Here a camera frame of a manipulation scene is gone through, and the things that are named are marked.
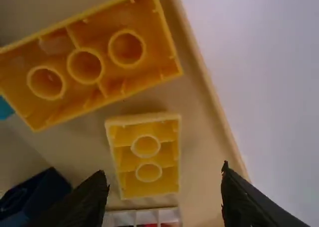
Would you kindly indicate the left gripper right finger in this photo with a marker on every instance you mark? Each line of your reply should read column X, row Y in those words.
column 244, row 204

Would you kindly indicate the small yellow toy brick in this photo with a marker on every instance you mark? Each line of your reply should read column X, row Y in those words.
column 149, row 188

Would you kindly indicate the large yellow toy brick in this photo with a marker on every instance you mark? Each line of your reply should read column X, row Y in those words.
column 154, row 62

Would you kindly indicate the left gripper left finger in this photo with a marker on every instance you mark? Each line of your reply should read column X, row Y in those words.
column 84, row 202

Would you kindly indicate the tan tray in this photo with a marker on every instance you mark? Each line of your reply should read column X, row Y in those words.
column 149, row 105

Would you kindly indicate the blue toy brick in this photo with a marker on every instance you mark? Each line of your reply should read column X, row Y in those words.
column 37, row 187

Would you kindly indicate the teal toy brick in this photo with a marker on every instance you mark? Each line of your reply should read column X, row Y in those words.
column 5, row 107

